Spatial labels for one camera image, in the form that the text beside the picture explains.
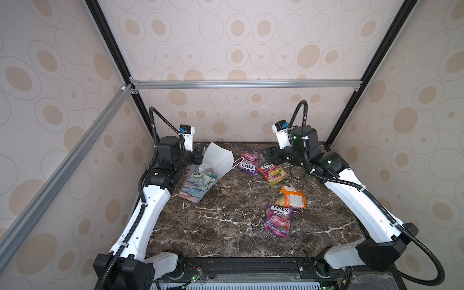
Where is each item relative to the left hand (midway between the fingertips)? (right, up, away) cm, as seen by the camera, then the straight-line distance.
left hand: (208, 143), depth 71 cm
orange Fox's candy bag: (+39, -25, +19) cm, 50 cm away
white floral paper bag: (-1, -8, +27) cm, 28 cm away
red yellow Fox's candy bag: (+32, -15, +29) cm, 45 cm away
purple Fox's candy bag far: (+20, -8, +35) cm, 41 cm away
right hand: (+26, -1, -1) cm, 27 cm away
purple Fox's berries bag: (+30, -35, +12) cm, 48 cm away
